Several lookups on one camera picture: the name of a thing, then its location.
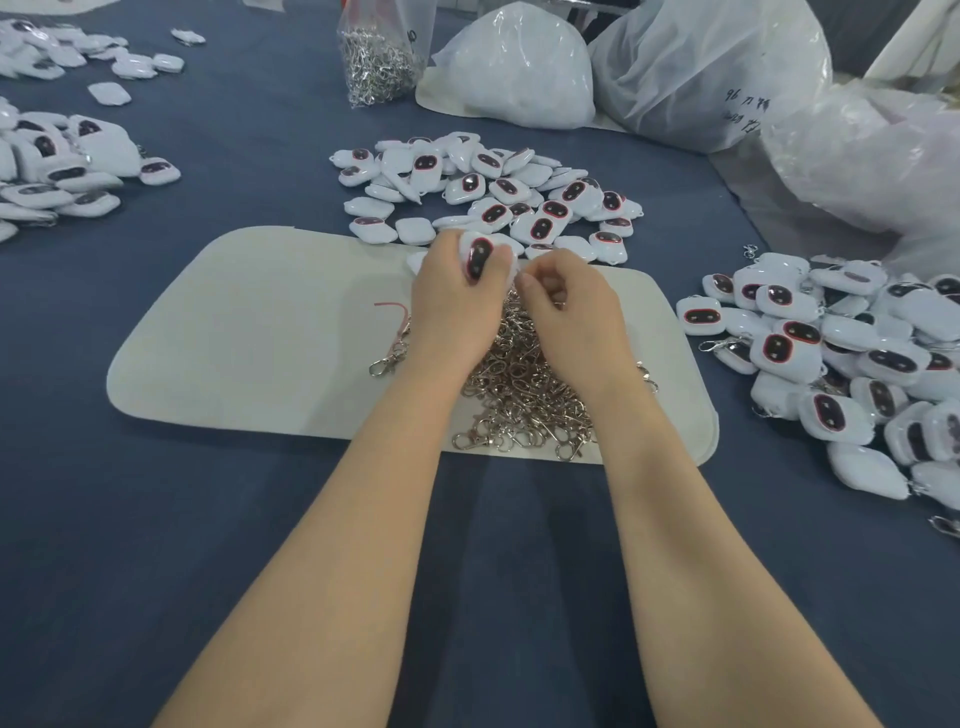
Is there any person's right hand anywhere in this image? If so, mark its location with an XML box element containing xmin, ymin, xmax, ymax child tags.
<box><xmin>516</xmin><ymin>249</ymin><xmax>644</xmax><ymax>414</ymax></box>

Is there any person's left hand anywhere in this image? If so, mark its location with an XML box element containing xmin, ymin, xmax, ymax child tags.
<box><xmin>408</xmin><ymin>229</ymin><xmax>518</xmax><ymax>384</ymax></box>

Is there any white charm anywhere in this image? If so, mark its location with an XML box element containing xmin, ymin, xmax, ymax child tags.
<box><xmin>457</xmin><ymin>229</ymin><xmax>519</xmax><ymax>287</ymax></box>

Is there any pile of metal clasps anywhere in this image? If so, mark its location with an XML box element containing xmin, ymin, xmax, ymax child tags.
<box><xmin>453</xmin><ymin>288</ymin><xmax>659</xmax><ymax>461</ymax></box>

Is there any clear bag of metal clasps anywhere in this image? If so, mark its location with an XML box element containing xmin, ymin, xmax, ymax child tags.
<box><xmin>337</xmin><ymin>0</ymin><xmax>438</xmax><ymax>108</ymax></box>

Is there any pile of finished fobs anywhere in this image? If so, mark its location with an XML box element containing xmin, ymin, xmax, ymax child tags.
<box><xmin>675</xmin><ymin>247</ymin><xmax>960</xmax><ymax>534</ymax></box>

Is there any person's right forearm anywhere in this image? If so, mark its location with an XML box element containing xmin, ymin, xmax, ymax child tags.
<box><xmin>591</xmin><ymin>387</ymin><xmax>884</xmax><ymax>728</ymax></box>

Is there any person's left forearm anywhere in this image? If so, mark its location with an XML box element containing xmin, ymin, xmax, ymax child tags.
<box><xmin>154</xmin><ymin>372</ymin><xmax>479</xmax><ymax>728</ymax></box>

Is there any thin red thread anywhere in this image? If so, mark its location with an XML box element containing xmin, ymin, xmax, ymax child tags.
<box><xmin>375</xmin><ymin>300</ymin><xmax>413</xmax><ymax>341</ymax></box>

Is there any cream felt work mat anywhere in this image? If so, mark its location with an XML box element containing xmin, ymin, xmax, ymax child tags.
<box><xmin>106</xmin><ymin>226</ymin><xmax>720</xmax><ymax>465</ymax></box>

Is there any round white plastic bag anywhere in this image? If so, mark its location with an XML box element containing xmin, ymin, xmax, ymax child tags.
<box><xmin>415</xmin><ymin>0</ymin><xmax>597</xmax><ymax>131</ymax></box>

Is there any large translucent plastic bag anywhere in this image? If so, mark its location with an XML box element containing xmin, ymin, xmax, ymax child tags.
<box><xmin>589</xmin><ymin>0</ymin><xmax>834</xmax><ymax>153</ymax></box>

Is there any crumpled clear plastic bag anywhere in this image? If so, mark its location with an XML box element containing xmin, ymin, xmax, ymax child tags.
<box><xmin>762</xmin><ymin>75</ymin><xmax>960</xmax><ymax>275</ymax></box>

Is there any white plastic sheet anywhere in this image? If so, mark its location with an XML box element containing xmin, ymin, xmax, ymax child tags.
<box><xmin>867</xmin><ymin>0</ymin><xmax>960</xmax><ymax>77</ymax></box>

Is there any flat white board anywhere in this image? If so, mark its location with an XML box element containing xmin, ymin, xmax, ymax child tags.
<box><xmin>0</xmin><ymin>0</ymin><xmax>119</xmax><ymax>17</ymax></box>

